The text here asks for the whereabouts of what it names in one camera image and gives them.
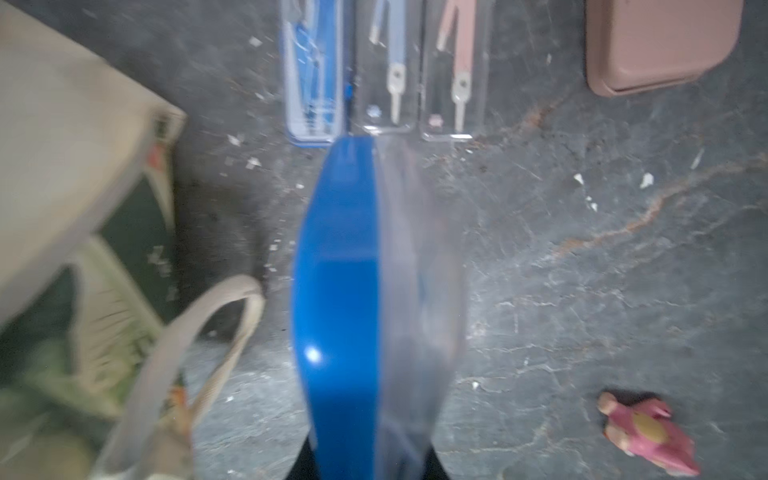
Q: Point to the pink glasses case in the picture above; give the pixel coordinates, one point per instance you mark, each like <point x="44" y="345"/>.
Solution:
<point x="632" y="46"/>

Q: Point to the pink monkey plush toy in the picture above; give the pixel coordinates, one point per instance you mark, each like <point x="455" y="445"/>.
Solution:
<point x="645" y="429"/>

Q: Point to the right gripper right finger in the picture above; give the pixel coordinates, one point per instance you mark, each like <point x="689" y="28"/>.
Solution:
<point x="434" y="469"/>

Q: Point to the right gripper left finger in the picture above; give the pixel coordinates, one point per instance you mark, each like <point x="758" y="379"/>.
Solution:
<point x="304" y="467"/>

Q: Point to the small clear plastic box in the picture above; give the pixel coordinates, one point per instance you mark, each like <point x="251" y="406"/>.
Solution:
<point x="455" y="69"/>

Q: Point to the blue box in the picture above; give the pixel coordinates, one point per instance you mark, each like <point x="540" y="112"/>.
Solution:
<point x="379" y="310"/>

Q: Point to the floral canvas tote bag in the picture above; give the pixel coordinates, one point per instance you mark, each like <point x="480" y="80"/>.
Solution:
<point x="103" y="374"/>

